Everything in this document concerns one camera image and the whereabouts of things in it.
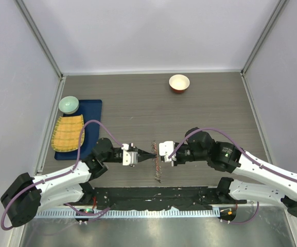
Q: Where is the red plastic handle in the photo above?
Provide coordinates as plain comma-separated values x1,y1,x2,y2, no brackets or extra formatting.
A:
154,144,161,180

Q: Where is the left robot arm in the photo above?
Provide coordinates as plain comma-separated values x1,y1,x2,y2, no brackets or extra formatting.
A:
1,138,156,231

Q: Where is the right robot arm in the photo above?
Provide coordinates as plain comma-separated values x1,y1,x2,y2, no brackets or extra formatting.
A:
159,128,297,217

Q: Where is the blue tray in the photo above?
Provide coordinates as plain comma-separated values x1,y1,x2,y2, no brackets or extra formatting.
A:
54,99,102,161

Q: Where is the yellow woven plate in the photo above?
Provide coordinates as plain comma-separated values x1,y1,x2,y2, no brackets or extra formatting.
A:
51,115,85,153

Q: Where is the pale green bowl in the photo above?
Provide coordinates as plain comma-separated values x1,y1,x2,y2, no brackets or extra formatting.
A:
58,96,79,115

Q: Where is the red white bowl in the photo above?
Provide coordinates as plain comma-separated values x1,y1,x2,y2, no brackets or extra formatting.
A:
169,74,190,94

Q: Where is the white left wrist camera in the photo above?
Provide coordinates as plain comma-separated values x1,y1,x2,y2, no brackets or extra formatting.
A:
121,143,138,166

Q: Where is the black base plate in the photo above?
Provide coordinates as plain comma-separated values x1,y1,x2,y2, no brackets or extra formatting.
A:
72,186,247,211

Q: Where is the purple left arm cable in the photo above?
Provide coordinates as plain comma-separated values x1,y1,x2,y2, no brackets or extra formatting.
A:
0,119,128,231

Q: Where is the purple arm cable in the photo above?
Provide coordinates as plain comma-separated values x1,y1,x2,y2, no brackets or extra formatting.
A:
167,127,297,224
0,119,128,231

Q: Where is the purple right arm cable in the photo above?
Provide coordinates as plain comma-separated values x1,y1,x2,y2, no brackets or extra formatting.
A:
167,127,297,224

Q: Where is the white slotted cable duct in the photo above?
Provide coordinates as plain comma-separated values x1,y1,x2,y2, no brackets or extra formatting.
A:
35,207,220,221

